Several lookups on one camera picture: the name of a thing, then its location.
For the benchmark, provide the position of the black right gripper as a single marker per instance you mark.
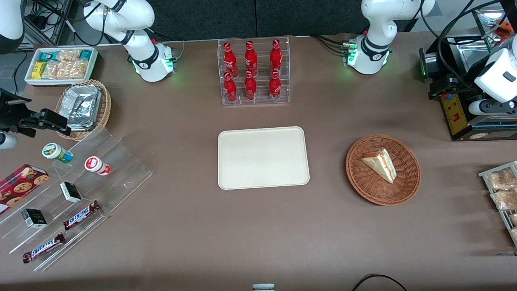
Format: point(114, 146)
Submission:
point(12, 114)

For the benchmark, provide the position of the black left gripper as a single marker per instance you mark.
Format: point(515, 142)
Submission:
point(463, 83)

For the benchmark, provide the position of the triangular sandwich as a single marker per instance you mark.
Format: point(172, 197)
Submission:
point(381, 165)

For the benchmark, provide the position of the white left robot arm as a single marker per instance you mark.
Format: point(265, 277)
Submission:
point(375, 24)

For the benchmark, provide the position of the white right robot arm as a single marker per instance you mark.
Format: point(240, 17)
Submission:
point(137, 44)

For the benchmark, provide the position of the light wicker basket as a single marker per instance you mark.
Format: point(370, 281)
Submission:
point(106, 109)

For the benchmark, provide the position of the tray of packaged snacks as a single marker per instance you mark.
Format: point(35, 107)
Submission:
point(483, 174)

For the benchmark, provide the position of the brown wicker basket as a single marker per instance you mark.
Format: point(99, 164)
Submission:
point(371, 190)

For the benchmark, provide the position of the cream plastic tray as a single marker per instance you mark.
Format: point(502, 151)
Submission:
point(262, 159)

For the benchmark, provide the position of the green lidded cup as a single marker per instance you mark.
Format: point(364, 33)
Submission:
point(54, 151)

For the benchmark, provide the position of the black appliance yellow panel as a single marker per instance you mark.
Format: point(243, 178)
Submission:
point(458, 121)

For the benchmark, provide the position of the silver foil packet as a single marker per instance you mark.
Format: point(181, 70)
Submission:
point(80, 128)
point(83, 107)

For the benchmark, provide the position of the white snack bin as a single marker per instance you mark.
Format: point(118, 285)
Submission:
point(30, 80)

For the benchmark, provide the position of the yellow snack packet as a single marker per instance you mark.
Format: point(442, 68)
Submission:
point(38, 70)

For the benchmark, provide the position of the clear cookie packet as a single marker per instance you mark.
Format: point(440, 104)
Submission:
point(68, 55)
point(64, 69)
point(80, 68)
point(50, 70)

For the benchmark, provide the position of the red tartan cookie box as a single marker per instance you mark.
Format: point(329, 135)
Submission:
point(18, 186)

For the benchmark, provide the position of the red lidded cup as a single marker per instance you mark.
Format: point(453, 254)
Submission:
point(95, 164)

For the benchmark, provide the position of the small black box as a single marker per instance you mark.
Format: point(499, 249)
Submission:
point(34, 218)
point(70, 192)

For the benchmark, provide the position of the small teal snack packet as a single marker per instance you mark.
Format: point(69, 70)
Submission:
point(85, 54)

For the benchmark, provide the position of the clear acrylic stepped stand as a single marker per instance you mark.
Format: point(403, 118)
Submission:
point(121, 169)

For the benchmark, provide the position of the snickers bar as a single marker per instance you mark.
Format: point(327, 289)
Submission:
point(43, 248)
point(80, 215)

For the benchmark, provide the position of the clear nut snack packet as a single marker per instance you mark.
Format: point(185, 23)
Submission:
point(514, 234)
point(505, 199)
point(513, 219)
point(501, 180)

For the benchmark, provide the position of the red cola bottle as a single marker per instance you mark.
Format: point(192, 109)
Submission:
point(274, 87)
point(251, 58)
point(250, 87)
point(276, 56)
point(230, 89)
point(230, 60)

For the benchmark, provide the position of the clear acrylic bottle rack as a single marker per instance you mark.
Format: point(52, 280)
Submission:
point(262, 103)

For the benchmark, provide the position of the small white grey object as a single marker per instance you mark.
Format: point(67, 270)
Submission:
point(263, 287)

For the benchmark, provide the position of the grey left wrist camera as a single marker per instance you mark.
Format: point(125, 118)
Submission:
point(476, 107)

